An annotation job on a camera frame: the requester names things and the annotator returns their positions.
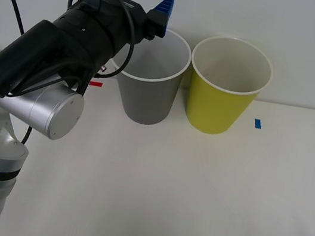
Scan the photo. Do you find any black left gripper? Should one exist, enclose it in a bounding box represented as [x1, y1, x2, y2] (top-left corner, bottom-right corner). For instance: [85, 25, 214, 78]
[92, 0, 176, 62]

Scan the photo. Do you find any grey plastic waste bin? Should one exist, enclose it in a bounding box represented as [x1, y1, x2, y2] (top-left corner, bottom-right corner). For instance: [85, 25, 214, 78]
[101, 20, 196, 131]

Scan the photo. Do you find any yellow-green plastic waste bin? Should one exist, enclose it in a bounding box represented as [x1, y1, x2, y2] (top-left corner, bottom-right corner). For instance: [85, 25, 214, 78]
[179, 31, 279, 143]

